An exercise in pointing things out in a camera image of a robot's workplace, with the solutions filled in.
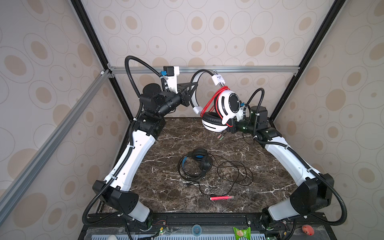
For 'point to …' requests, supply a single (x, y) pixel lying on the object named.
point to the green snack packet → (245, 234)
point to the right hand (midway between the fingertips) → (222, 121)
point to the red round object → (308, 229)
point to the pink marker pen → (221, 198)
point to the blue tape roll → (196, 230)
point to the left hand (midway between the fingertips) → (200, 82)
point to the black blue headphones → (198, 154)
